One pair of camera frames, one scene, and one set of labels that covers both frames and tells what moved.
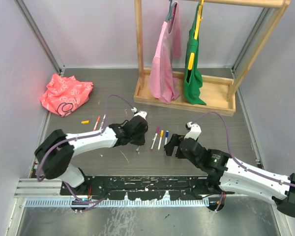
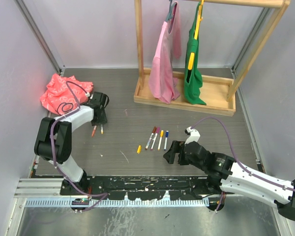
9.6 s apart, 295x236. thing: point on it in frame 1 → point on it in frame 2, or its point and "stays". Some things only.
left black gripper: x=140 y=141 → x=102 y=121
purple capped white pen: x=154 y=139 stays
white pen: x=160 y=142 stays
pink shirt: x=162 y=84 stays
